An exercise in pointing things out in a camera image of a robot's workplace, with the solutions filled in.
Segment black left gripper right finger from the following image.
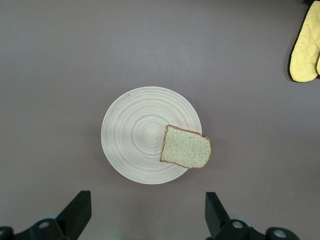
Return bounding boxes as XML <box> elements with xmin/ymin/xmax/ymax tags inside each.
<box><xmin>205</xmin><ymin>191</ymin><xmax>300</xmax><ymax>240</ymax></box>

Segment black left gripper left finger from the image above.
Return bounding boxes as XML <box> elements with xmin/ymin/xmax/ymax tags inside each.
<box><xmin>0</xmin><ymin>190</ymin><xmax>92</xmax><ymax>240</ymax></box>

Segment round wooden plate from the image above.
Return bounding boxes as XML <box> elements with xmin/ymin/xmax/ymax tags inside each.
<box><xmin>100</xmin><ymin>86</ymin><xmax>203</xmax><ymax>185</ymax></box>

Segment brown bread slice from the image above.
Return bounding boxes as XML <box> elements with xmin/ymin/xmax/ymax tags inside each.
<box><xmin>159</xmin><ymin>124</ymin><xmax>212</xmax><ymax>170</ymax></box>

